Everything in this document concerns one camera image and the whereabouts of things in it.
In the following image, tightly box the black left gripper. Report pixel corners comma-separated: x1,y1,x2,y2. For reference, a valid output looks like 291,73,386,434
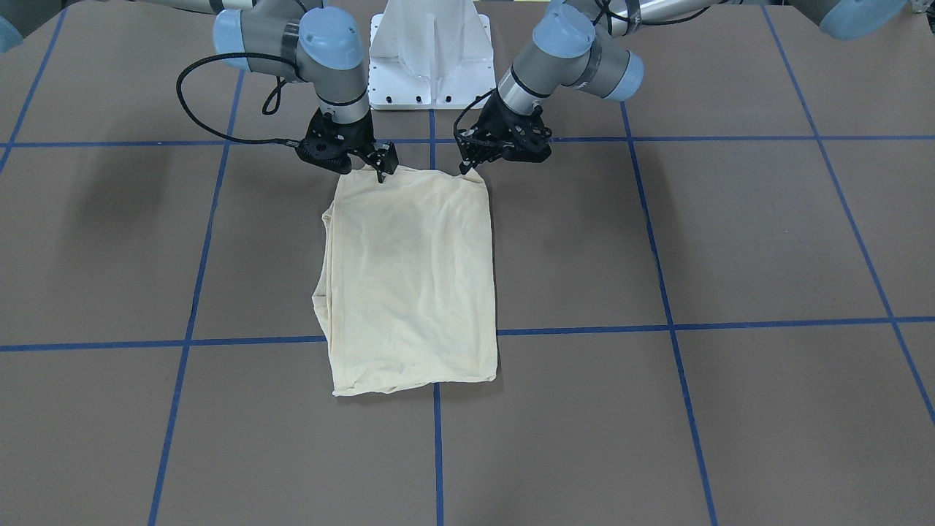
455,89,552,175

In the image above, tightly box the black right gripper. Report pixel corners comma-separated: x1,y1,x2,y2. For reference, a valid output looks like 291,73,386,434
295,109,400,184

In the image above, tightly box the cream long-sleeve printed shirt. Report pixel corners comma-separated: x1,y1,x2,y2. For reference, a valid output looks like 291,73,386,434
313,167,498,397

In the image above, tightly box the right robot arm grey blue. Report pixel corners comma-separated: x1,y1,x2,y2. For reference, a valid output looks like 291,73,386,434
166,1,400,183

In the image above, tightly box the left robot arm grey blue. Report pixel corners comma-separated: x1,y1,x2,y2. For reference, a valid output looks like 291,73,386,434
478,1,933,196

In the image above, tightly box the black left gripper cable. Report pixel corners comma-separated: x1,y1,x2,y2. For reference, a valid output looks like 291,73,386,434
453,89,499,136

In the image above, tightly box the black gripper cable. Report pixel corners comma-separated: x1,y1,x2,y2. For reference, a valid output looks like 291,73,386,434
175,53,308,147
453,89,499,136

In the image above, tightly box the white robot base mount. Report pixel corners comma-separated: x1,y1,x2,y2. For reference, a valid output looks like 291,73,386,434
368,1,497,110

